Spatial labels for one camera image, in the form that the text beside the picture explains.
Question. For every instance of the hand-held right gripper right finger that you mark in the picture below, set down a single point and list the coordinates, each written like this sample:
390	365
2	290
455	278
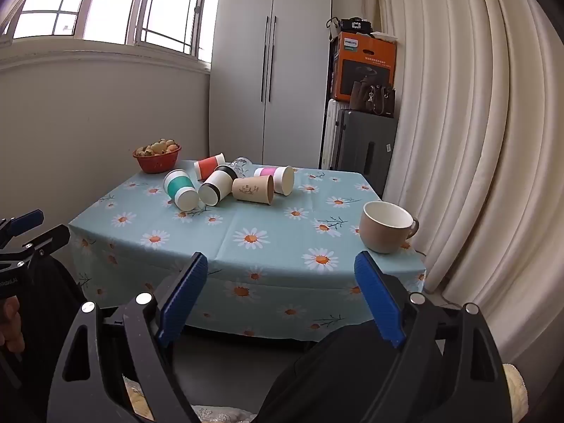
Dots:
379	295

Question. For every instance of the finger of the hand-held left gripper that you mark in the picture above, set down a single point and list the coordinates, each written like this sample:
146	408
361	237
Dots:
26	221
50	239

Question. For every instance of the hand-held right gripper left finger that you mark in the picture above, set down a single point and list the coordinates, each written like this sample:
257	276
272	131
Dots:
185	295

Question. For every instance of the teal banded paper cup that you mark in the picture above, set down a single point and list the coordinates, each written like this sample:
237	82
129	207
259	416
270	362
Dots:
178	185

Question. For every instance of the black banded paper cup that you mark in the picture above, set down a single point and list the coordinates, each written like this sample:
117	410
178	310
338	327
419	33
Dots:
219	183

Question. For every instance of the brown kraft paper cup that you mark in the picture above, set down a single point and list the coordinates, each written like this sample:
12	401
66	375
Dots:
251	189

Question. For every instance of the red banded paper cup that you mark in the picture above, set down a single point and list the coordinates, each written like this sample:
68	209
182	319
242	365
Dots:
209	166

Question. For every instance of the clear glass cup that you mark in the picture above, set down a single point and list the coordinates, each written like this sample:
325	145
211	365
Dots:
241	165

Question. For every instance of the pink banded paper cup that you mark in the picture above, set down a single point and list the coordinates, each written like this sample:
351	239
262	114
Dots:
283	179

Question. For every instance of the person's left hand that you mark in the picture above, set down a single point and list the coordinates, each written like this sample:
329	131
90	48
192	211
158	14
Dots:
9	324

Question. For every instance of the beige ceramic mug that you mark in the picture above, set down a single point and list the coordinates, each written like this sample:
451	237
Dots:
381	235

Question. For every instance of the blue daisy print tablecloth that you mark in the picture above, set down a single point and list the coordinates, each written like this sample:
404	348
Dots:
273	246

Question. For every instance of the person's right leg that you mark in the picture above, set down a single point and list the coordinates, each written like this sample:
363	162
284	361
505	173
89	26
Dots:
326	383

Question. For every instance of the grey patterned rug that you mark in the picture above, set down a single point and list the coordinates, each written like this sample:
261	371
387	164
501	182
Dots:
222	415

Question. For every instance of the red plastic bowl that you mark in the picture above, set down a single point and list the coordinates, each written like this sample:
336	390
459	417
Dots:
156	163

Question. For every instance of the pile of yellow fruits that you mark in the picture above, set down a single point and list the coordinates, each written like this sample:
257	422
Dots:
156	146

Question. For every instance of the grey suitcase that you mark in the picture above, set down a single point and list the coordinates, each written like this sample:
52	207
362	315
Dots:
361	141

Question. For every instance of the white ribbed suitcase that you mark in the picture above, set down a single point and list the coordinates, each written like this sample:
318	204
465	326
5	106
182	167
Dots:
328	136

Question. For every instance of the cream fuzzy slipper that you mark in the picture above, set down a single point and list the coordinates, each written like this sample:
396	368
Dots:
516	390

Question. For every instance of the cream curtain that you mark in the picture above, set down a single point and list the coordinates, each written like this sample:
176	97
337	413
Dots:
476	141

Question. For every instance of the dark brown handbag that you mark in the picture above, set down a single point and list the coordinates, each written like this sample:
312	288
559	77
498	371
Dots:
374	101

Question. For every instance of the white wardrobe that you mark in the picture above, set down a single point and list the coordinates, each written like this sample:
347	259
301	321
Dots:
246	75

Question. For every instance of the window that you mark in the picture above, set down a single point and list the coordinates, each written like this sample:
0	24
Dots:
114	0

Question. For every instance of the orange cardboard box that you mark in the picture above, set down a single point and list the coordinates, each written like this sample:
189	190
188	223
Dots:
352	57

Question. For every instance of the black camera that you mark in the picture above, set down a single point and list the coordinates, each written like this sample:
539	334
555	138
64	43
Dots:
354	25

